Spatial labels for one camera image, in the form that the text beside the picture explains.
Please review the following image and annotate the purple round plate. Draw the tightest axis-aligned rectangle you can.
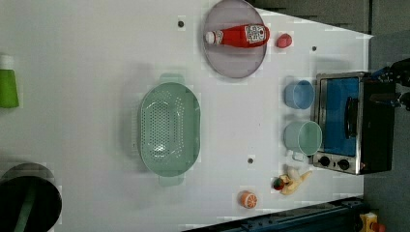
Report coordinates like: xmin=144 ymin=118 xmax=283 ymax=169
xmin=202 ymin=0 xmax=267 ymax=78

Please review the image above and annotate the red ketchup bottle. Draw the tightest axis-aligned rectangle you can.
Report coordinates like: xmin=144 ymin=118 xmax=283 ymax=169
xmin=205 ymin=24 xmax=270 ymax=48

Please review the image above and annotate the toy orange half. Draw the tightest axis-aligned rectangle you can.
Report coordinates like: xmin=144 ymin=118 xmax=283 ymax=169
xmin=239 ymin=191 xmax=258 ymax=209

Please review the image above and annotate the blue cup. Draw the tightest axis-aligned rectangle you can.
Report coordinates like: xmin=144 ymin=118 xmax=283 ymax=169
xmin=284 ymin=80 xmax=315 ymax=109

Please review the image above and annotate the small red toy fruit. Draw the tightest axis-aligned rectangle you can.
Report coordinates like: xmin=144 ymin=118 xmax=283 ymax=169
xmin=273 ymin=178 xmax=284 ymax=190

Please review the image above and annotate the green mug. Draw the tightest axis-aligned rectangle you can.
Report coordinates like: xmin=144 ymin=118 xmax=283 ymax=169
xmin=283 ymin=121 xmax=322 ymax=161

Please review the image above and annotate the peeled toy banana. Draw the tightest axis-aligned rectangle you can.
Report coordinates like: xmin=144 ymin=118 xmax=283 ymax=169
xmin=279 ymin=166 xmax=312 ymax=195

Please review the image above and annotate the red toy strawberry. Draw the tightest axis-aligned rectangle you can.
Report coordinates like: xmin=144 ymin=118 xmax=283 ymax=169
xmin=276 ymin=33 xmax=293 ymax=48

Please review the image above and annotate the black toaster oven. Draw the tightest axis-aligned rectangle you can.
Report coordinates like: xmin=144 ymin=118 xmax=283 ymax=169
xmin=312 ymin=72 xmax=395 ymax=175

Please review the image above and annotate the black cylindrical container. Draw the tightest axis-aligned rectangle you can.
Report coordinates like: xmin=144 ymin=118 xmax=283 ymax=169
xmin=0 ymin=163 xmax=63 ymax=232

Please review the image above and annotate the green bottle white cap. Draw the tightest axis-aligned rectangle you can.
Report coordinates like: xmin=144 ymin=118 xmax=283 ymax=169
xmin=0 ymin=54 xmax=19 ymax=108

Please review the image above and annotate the green spatula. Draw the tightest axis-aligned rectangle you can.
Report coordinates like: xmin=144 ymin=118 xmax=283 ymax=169
xmin=14 ymin=186 xmax=36 ymax=232

